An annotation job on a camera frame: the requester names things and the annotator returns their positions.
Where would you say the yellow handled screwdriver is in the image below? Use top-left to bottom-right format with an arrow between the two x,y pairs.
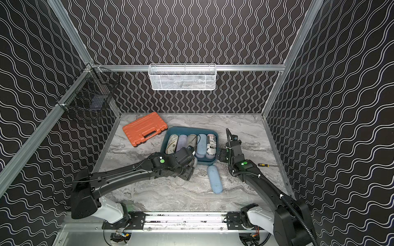
258,164 -> 278,167

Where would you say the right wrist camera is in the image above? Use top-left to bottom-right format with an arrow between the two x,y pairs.
226,128 -> 239,149

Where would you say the black wire mesh basket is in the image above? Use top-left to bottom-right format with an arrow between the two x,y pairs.
57,67 -> 121,123

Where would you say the white wire mesh basket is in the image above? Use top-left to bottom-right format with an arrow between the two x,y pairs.
148,64 -> 217,91

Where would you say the light blue glasses case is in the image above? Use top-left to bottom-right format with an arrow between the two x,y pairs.
196,134 -> 207,158
207,165 -> 223,194

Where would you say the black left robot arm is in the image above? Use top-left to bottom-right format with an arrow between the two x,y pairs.
70,146 -> 196,224

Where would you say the lavender fabric glasses case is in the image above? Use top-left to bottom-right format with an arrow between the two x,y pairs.
175,134 -> 188,152
205,153 -> 215,159

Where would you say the orange plastic tool case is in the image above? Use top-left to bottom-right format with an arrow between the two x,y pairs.
122,112 -> 168,147

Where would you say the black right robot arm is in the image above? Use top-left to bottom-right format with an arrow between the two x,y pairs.
218,138 -> 318,246

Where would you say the newspaper print glasses case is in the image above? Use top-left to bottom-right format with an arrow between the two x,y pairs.
206,134 -> 217,155

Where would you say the cream map print glasses case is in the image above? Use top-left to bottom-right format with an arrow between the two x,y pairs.
165,134 -> 179,154

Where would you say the teal plastic storage tray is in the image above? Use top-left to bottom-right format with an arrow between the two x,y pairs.
160,126 -> 219,166

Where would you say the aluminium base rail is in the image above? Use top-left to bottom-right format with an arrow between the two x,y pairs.
62,207 -> 275,233

